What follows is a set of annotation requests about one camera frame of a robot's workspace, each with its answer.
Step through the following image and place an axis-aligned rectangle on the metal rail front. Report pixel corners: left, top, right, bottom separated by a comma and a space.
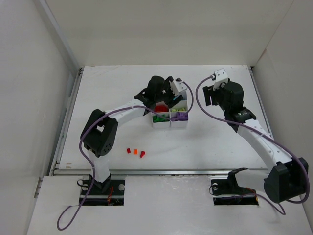
50, 169, 230, 176

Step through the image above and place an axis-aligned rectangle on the red cylinder lego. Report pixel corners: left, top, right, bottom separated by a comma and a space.
154, 104, 169, 113

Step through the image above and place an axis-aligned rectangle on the green lego brick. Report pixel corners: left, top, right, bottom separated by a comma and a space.
161, 117, 171, 122

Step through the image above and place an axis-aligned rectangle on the left side metal rail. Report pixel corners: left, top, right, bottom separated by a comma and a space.
47, 68, 84, 176

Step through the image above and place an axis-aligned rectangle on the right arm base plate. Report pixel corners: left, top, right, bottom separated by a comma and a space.
209, 179, 259, 206

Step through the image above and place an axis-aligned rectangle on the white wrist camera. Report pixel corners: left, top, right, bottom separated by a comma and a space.
213, 69, 229, 91
170, 80, 187, 96

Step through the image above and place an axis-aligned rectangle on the green lego plate piece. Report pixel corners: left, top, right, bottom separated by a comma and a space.
152, 116, 161, 123

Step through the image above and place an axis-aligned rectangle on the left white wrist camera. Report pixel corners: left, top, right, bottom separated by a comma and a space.
170, 80, 187, 96

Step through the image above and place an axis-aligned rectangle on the white compartment tray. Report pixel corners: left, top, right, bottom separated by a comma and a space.
151, 102, 170, 129
169, 92, 188, 128

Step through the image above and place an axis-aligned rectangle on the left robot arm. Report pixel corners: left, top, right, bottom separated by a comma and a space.
79, 75, 187, 193

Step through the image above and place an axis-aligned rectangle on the left white compartment tray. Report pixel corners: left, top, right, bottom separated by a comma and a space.
151, 102, 170, 129

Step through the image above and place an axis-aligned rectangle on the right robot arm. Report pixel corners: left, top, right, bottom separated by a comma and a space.
202, 78, 310, 204

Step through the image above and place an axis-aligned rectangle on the metal rail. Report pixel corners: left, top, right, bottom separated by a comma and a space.
47, 68, 84, 176
50, 169, 230, 176

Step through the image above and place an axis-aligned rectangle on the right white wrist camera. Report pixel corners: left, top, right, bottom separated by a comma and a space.
213, 69, 229, 91

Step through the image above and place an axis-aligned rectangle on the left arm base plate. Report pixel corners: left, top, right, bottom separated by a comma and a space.
77, 179, 126, 206

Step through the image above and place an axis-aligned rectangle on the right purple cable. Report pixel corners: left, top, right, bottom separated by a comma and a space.
195, 74, 311, 216

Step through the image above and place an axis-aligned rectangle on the purple cable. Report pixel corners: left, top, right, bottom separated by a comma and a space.
195, 74, 311, 216
56, 77, 195, 232

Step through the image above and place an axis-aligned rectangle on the right white compartment tray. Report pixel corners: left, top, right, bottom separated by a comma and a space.
169, 92, 188, 128

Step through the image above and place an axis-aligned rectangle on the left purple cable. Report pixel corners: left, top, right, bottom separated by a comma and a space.
56, 77, 195, 232

